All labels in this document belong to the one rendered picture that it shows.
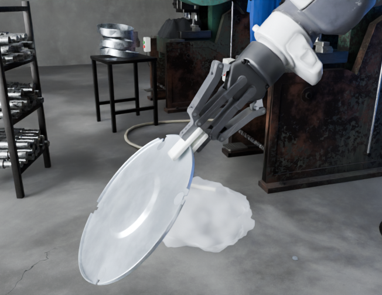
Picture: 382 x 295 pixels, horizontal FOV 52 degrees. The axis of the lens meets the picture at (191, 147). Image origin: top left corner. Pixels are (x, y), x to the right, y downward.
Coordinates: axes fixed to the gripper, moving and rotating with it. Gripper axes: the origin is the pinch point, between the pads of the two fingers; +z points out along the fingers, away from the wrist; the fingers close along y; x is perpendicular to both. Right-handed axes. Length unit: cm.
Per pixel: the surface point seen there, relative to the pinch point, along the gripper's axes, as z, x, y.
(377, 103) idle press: -76, -107, -123
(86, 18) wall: -4, -615, -28
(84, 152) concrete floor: 63, -194, -45
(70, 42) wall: 42, -613, -33
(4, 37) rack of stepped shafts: 28, -146, 34
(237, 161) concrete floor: -2, -148, -109
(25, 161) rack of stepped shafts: 72, -144, -10
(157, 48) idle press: -29, -323, -69
